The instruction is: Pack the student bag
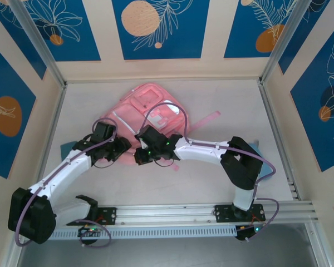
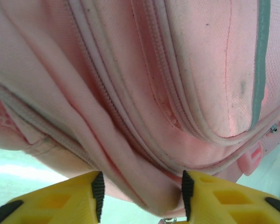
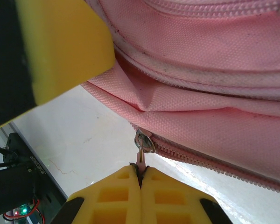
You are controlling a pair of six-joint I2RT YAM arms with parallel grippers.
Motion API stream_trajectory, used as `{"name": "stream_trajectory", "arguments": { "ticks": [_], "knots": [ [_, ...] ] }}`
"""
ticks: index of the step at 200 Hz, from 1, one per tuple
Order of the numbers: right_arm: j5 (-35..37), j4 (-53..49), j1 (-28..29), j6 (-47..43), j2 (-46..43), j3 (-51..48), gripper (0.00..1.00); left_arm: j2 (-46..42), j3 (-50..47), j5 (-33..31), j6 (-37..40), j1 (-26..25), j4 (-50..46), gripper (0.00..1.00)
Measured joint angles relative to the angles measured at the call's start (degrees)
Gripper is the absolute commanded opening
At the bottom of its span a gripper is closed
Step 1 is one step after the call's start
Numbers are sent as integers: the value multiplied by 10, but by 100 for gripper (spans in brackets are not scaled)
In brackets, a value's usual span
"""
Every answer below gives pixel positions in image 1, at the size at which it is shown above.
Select pink school backpack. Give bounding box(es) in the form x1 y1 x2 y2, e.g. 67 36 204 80
104 82 222 172

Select teal flat pouch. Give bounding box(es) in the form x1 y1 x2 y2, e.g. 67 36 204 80
247 140 277 185
60 141 79 159

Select black controller board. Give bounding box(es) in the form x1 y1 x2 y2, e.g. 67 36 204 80
235 224 268 242
77 225 104 245

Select steel sheet panel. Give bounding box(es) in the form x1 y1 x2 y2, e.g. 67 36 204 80
16 238 318 267

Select blue poster white lily drawing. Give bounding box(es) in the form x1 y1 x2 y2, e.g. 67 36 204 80
24 0 101 62

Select blue poster large peach circle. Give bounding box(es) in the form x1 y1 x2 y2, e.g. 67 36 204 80
112 0 211 61

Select blue poster orange circle flower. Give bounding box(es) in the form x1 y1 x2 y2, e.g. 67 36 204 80
0 38 37 180

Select blue poster orange circle fern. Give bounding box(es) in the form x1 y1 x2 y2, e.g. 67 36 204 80
223 0 299 59

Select blue poster peach circle flower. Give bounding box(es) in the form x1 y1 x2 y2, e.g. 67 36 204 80
0 0 47 81

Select blue poster navy circle leaves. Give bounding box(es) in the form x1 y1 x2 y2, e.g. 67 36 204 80
290 19 334 173

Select blue poster white leaf lines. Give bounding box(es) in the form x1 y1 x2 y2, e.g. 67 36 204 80
278 0 332 75

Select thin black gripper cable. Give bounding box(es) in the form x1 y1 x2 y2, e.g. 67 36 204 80
93 160 115 170
154 158 174 168

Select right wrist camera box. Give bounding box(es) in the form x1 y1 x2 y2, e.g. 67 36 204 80
135 125 169 150

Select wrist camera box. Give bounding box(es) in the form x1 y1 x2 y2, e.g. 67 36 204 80
135 125 169 150
92 122 118 143

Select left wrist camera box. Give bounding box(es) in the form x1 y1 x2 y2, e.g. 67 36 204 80
92 122 118 143

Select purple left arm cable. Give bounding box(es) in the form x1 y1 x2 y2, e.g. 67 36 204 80
14 118 118 248

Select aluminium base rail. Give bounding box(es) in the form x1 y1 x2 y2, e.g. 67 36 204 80
12 201 320 229

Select aluminium side rail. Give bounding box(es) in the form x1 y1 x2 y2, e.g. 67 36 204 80
258 80 301 201
30 83 68 207

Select grey slotted cable duct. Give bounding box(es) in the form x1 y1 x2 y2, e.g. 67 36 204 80
24 224 238 240

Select aluminium frame post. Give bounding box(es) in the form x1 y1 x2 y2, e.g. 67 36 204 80
259 0 331 84
8 0 67 87

